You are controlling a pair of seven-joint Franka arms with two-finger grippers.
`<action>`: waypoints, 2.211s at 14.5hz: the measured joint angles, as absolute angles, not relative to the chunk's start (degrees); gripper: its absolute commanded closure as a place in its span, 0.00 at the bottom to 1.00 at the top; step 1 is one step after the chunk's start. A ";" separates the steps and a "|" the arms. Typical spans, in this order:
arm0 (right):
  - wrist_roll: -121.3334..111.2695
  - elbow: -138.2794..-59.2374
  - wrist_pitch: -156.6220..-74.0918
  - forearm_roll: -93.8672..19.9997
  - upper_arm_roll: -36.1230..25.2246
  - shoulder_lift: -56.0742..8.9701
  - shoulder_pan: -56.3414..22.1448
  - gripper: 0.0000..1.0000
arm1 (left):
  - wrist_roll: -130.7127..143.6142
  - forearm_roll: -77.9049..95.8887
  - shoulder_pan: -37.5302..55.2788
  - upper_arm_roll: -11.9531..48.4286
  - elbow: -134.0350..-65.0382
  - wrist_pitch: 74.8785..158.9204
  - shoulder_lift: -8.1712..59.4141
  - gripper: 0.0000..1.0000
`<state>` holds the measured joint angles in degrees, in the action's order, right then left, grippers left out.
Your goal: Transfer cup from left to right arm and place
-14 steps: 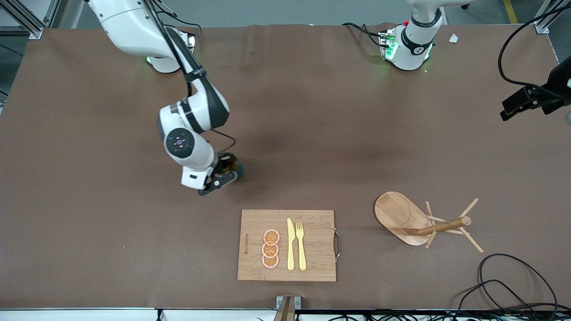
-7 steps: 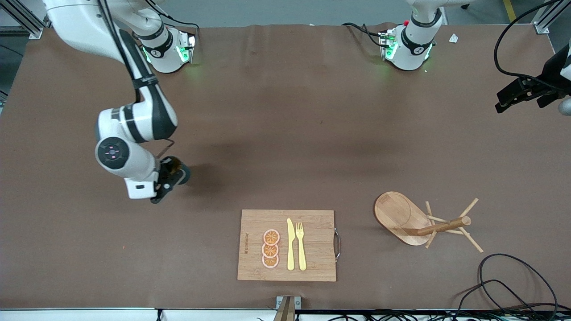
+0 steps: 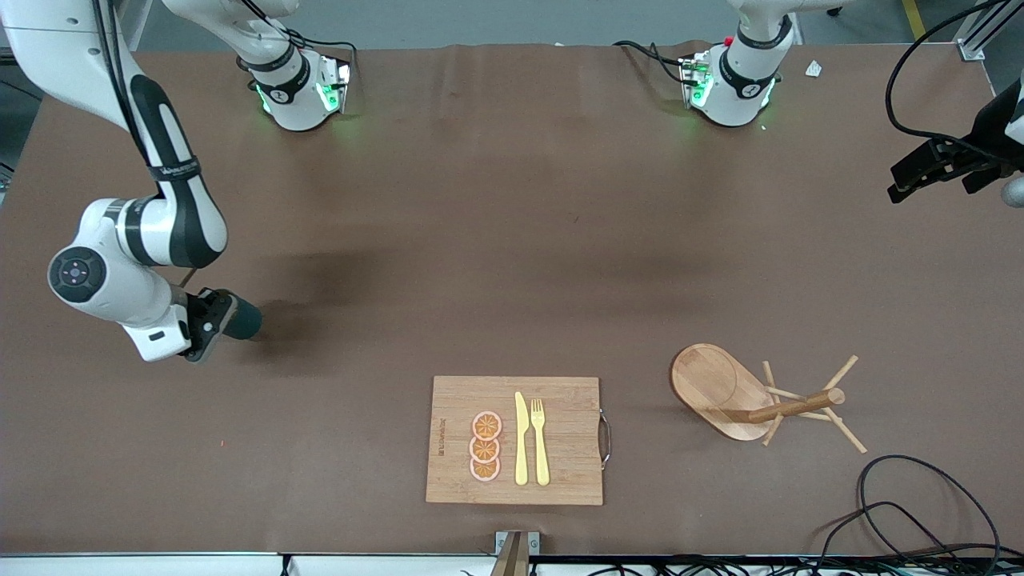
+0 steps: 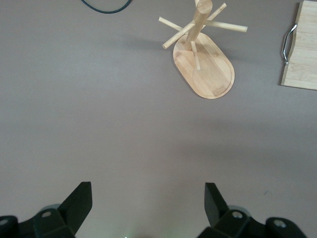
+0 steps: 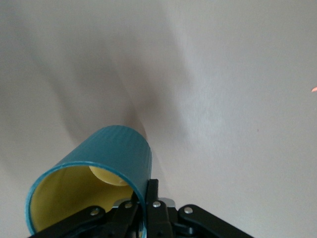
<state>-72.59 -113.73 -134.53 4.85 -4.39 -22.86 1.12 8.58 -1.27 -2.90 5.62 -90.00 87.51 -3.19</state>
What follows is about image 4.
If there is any wooden mug tree stand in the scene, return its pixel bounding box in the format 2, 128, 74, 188
158, 0, 249, 100

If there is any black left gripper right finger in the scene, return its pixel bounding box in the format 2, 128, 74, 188
197, 182, 267, 238

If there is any brown table cover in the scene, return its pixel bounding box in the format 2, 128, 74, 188
0, 0, 317, 238

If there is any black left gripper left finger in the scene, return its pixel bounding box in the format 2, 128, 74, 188
18, 181, 93, 238

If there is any bamboo cutting board, metal handle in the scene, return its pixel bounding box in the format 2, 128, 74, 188
280, 0, 317, 91

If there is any black looped cable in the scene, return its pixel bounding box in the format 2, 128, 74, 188
80, 0, 134, 14

